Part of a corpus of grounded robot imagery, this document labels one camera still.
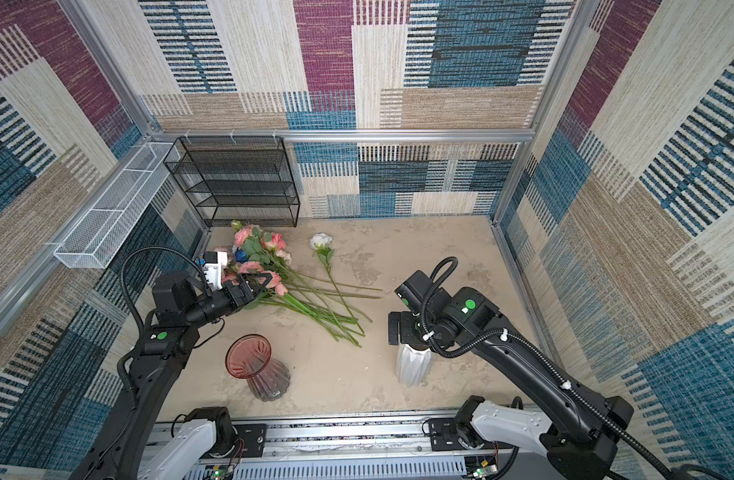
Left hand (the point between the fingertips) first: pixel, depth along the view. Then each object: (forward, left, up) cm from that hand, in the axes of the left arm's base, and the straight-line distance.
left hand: (264, 278), depth 72 cm
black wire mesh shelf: (+49, +22, -10) cm, 55 cm away
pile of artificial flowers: (+8, -9, -25) cm, 28 cm away
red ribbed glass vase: (-14, +4, -13) cm, 20 cm away
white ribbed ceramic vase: (-17, -35, -10) cm, 40 cm away
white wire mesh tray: (+7, +39, +7) cm, 40 cm away
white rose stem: (+30, -9, -22) cm, 38 cm away
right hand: (-13, -34, -7) cm, 37 cm away
